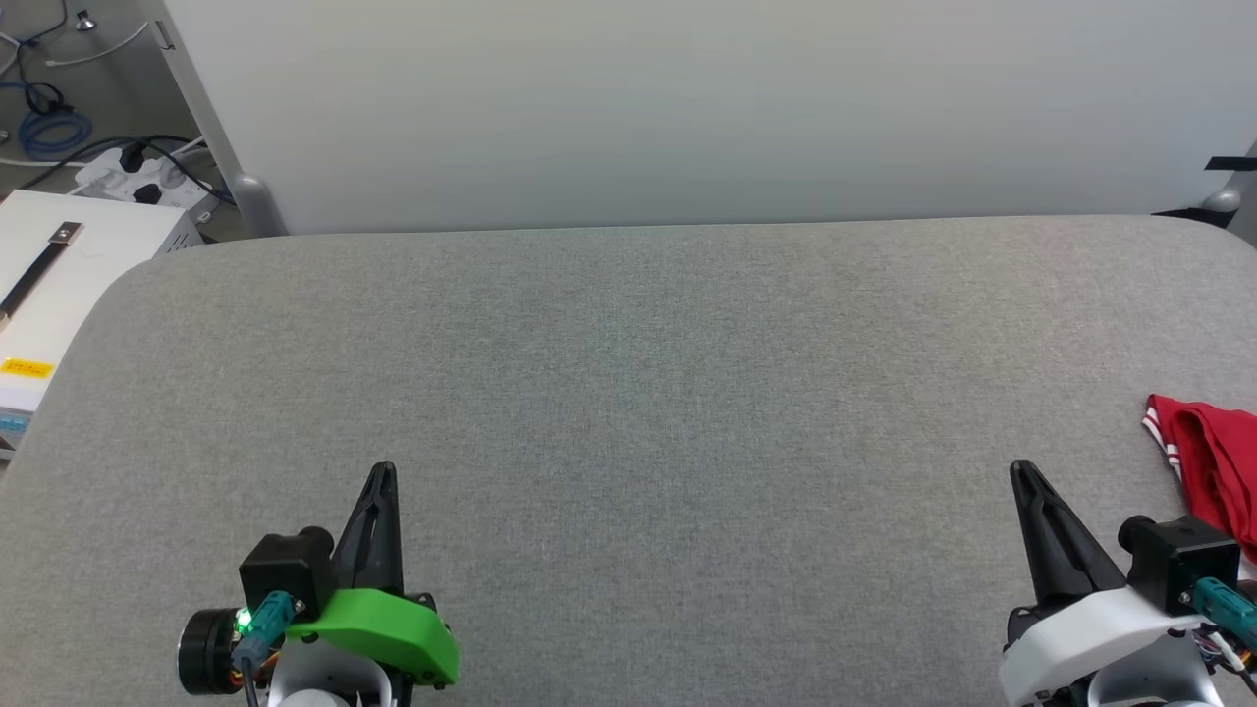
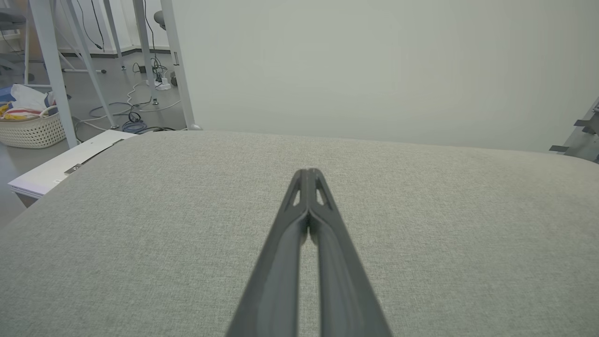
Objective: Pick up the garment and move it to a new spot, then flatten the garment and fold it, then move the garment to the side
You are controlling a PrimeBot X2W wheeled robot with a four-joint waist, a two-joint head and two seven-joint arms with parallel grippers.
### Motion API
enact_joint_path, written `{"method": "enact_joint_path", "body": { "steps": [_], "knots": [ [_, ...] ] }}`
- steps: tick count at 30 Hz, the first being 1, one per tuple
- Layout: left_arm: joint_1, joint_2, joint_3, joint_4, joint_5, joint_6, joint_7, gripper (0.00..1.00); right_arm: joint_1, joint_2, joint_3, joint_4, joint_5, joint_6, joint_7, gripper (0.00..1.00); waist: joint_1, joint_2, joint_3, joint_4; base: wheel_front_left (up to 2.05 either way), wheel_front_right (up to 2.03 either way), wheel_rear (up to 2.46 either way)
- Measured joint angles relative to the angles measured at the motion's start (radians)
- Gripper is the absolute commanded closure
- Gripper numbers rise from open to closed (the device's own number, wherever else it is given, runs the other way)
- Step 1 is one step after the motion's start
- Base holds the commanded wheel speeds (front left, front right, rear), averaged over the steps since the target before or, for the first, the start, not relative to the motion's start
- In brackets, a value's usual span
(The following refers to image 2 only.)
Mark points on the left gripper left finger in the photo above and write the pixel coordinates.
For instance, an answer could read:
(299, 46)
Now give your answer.
(276, 271)

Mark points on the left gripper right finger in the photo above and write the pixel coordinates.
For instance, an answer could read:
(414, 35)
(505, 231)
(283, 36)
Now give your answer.
(344, 281)

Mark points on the white partition panel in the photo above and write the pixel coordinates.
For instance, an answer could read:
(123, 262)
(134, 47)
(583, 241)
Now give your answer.
(374, 70)

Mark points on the white power strip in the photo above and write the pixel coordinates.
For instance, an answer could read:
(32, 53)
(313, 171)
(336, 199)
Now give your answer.
(161, 84)

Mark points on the thin grey table leg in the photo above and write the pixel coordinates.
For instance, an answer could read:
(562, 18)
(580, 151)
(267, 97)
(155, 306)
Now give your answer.
(91, 70)
(145, 51)
(113, 32)

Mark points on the white woven laundry basket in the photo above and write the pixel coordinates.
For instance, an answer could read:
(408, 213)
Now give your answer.
(32, 133)

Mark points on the thick grey table leg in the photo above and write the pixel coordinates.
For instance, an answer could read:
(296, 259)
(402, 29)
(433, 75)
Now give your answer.
(54, 70)

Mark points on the colourful clothes pile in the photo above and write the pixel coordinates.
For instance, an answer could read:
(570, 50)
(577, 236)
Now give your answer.
(25, 100)

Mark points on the grey partition post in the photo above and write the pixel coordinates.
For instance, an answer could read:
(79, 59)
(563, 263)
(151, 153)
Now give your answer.
(180, 70)

